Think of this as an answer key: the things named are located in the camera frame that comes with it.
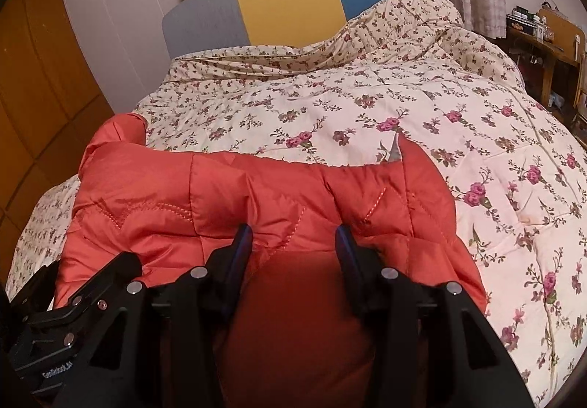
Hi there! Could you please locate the grey yellow blue headboard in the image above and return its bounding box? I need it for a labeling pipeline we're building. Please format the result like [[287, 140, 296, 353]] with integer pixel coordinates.
[[161, 0, 422, 60]]

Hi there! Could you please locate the wooden desk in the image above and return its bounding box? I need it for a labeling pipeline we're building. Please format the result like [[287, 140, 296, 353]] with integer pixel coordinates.
[[507, 14, 581, 105]]

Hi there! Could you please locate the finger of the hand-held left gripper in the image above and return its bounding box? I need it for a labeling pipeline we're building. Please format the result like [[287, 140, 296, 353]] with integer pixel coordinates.
[[54, 251, 144, 314]]

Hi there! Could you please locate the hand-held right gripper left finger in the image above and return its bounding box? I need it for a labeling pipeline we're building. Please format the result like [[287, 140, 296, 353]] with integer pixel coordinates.
[[69, 223, 254, 408]]

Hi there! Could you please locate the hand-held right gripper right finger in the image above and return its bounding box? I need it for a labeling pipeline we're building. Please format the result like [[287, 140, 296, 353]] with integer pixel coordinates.
[[335, 225, 535, 408]]

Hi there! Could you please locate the orange quilted jacket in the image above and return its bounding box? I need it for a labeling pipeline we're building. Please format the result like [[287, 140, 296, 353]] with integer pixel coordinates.
[[54, 113, 488, 408]]

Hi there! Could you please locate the floral bedspread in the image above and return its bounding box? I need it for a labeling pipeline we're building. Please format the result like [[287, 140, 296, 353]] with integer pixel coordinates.
[[7, 0, 587, 408]]

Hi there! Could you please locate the dark box on desk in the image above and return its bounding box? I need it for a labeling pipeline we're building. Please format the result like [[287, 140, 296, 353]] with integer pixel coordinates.
[[511, 7, 539, 30]]

